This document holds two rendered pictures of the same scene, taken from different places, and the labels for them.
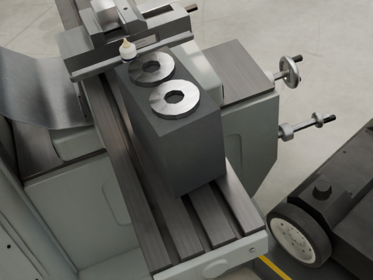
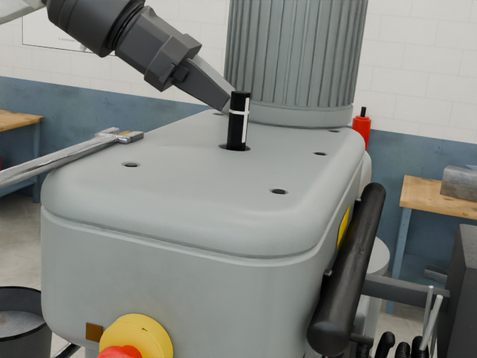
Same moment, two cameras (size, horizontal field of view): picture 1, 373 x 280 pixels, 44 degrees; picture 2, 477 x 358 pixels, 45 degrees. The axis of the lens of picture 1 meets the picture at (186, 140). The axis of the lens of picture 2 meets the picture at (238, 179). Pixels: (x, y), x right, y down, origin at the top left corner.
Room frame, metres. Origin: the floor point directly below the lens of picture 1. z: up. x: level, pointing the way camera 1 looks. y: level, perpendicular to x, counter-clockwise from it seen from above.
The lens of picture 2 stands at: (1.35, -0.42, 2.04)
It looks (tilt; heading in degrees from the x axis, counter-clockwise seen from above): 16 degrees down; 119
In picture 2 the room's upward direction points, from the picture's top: 5 degrees clockwise
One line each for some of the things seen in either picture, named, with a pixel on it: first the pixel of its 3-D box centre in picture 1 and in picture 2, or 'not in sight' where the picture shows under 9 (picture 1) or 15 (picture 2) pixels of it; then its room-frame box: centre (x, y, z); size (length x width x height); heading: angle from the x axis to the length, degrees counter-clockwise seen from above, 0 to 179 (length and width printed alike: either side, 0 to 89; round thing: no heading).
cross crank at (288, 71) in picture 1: (279, 75); not in sight; (1.14, -0.35, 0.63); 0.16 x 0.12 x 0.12; 103
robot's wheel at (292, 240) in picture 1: (297, 235); not in sight; (0.63, -0.26, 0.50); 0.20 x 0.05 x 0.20; 34
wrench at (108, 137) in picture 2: not in sight; (69, 154); (0.95, -0.03, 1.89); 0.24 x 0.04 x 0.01; 104
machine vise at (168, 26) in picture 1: (122, 29); not in sight; (1.05, 0.11, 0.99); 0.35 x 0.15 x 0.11; 105
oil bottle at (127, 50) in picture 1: (129, 56); not in sight; (0.93, 0.10, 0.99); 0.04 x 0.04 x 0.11
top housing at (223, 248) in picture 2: not in sight; (233, 209); (1.03, 0.15, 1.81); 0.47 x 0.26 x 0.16; 103
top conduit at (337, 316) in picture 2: not in sight; (355, 243); (1.17, 0.20, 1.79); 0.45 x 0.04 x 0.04; 103
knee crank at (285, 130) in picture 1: (306, 124); not in sight; (1.01, -0.41, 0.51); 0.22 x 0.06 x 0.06; 103
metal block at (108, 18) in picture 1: (105, 13); not in sight; (1.04, 0.14, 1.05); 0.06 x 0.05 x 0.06; 15
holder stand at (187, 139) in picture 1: (170, 118); not in sight; (0.64, 0.02, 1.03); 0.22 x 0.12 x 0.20; 19
